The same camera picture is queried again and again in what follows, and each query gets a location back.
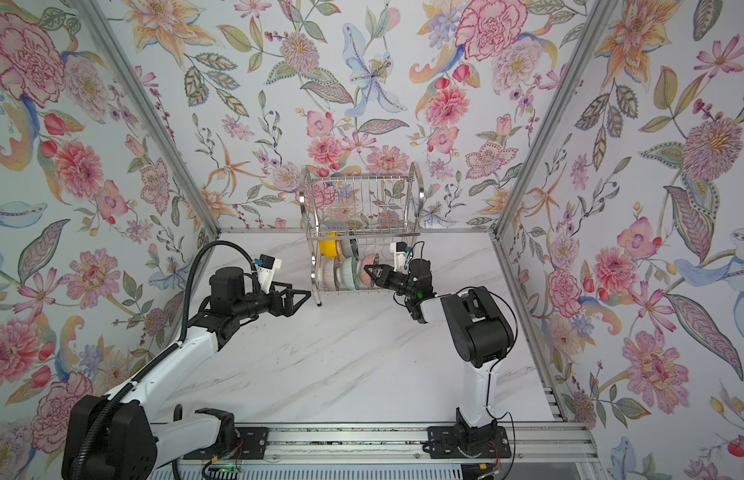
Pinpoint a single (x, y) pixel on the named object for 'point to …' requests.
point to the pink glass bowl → (328, 274)
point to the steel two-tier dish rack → (353, 222)
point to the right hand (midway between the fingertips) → (365, 267)
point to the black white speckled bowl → (365, 276)
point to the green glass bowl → (347, 273)
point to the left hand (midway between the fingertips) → (303, 293)
